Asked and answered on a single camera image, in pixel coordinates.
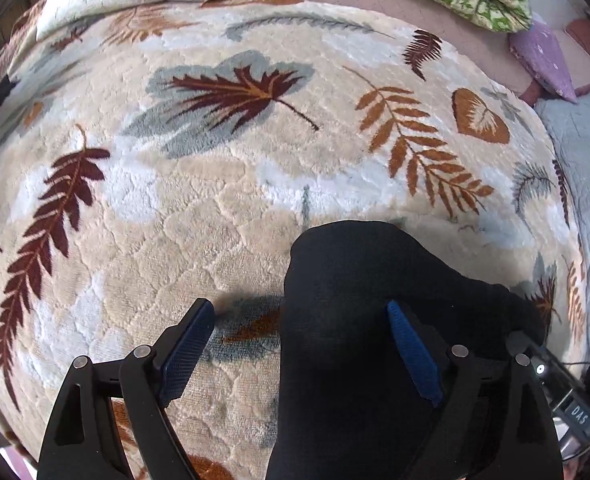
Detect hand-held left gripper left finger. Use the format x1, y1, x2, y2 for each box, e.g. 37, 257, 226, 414
37, 298, 218, 480

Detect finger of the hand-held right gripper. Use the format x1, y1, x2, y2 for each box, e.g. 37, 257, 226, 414
506, 330, 544, 362

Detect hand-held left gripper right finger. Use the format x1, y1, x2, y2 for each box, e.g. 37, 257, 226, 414
385, 300, 564, 480

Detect black pants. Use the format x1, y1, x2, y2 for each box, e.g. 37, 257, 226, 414
265, 220, 547, 480

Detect leaf print plush blanket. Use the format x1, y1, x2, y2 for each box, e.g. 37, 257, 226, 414
0, 0, 588, 480

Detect grey quilted bedspread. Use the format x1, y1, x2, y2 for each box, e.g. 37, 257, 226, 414
532, 90, 590, 332

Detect purple cloth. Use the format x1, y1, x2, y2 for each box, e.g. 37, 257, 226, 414
508, 12, 579, 104

